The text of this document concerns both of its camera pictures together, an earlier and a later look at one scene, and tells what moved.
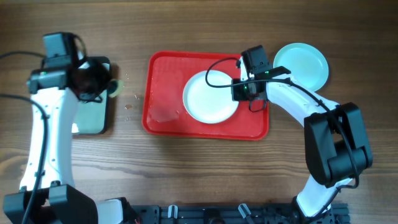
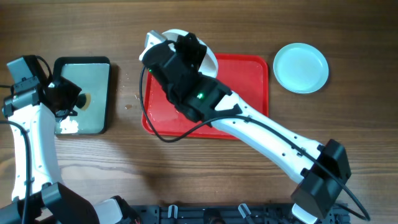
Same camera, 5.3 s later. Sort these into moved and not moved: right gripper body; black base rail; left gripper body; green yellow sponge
Moved: green yellow sponge; left gripper body; right gripper body
Not moved: black base rail
